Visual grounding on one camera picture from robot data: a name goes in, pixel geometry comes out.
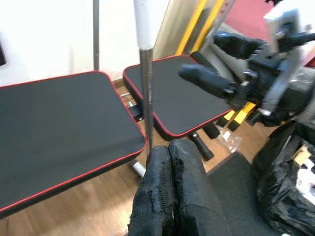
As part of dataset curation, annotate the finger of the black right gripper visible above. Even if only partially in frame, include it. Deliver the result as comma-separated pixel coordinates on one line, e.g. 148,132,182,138
213,31,266,59
178,64,237,98

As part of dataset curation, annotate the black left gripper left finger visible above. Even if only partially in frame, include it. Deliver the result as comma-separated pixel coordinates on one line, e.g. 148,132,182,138
129,145,178,236

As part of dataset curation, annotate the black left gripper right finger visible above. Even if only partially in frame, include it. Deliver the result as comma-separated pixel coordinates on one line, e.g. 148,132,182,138
169,139,232,236

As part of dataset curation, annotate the white-handled metal broom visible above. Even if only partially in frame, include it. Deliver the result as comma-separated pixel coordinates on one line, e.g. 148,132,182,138
132,0,158,154

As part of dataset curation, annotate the black floor mat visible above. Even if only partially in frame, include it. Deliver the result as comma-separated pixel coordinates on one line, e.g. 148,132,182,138
207,152,280,236

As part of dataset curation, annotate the pink mat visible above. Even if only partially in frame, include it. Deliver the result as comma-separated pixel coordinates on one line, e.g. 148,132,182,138
221,0,280,44

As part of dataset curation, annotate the small black red-trimmed bench pad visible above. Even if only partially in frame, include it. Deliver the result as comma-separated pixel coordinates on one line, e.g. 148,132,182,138
123,54,236,142

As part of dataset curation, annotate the black foam leg roller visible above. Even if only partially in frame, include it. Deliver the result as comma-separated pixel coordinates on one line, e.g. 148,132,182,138
188,124,221,162

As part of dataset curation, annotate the clear bag with white label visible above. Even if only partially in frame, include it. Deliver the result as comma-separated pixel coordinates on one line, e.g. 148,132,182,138
218,130,244,153

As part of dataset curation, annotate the black trash bag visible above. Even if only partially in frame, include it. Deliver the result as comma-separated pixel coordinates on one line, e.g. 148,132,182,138
252,121,315,236

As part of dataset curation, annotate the large black red-trimmed bench pad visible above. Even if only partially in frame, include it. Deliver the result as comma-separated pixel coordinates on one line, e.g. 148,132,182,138
0,70,149,219

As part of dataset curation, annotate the white crumpled plastic trash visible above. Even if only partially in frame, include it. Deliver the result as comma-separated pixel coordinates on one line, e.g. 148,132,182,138
294,145,315,192

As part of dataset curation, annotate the yellow tubular rack frame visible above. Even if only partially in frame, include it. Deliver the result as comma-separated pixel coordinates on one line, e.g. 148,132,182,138
176,0,258,132

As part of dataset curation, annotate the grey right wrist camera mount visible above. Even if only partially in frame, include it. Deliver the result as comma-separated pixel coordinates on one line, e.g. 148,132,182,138
260,8,315,116

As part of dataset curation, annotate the grey metal rail stand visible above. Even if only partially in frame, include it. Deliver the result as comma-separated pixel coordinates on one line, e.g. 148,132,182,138
92,0,101,71

